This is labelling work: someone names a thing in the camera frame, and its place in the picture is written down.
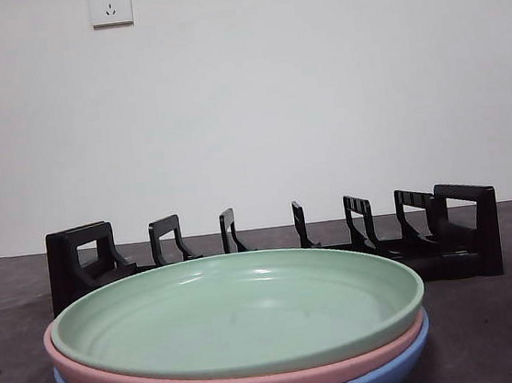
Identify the green round plate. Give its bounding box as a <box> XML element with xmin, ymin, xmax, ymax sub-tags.
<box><xmin>42</xmin><ymin>231</ymin><xmax>433</xmax><ymax>383</ymax></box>

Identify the black plastic plate rack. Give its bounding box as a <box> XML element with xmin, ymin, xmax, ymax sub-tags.
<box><xmin>42</xmin><ymin>175</ymin><xmax>506</xmax><ymax>326</ymax></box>

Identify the white wall socket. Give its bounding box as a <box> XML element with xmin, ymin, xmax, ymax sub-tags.
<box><xmin>89</xmin><ymin>0</ymin><xmax>135</xmax><ymax>29</ymax></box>

